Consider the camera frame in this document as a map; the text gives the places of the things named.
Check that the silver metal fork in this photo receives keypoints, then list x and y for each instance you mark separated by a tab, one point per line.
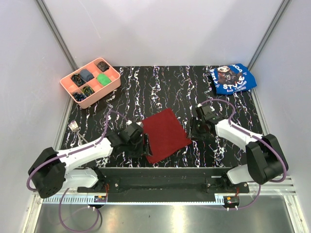
73	126

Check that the dark brown rolled sock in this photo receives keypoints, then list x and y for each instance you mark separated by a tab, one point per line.
103	66

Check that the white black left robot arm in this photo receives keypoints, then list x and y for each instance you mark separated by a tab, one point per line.
54	171

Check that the blue printed folded shirt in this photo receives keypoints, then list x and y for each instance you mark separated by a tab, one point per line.
231	79

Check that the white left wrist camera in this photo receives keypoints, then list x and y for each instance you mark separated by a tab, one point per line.
139	124

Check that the green rolled sock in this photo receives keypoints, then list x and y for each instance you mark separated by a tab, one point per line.
103	79

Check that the red cloth napkin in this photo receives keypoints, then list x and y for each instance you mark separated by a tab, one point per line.
166	135

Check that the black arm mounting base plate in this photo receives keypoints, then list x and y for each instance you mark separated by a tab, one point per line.
161	185

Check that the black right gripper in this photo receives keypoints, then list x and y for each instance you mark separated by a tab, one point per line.
192	131

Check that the pink compartment organizer box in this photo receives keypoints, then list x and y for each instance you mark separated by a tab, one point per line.
100	91

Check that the black yellow rolled sock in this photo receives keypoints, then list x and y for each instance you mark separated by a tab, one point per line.
87	91

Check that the grey blue rolled sock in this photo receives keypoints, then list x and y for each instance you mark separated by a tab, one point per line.
86	75

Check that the black patterned rolled sock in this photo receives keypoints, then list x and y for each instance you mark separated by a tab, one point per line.
77	79

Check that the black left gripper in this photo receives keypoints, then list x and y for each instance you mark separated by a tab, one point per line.
144	149

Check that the dark blue rolled sock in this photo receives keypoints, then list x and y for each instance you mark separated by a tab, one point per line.
79	97

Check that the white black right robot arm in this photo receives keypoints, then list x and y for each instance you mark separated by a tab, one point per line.
265	161

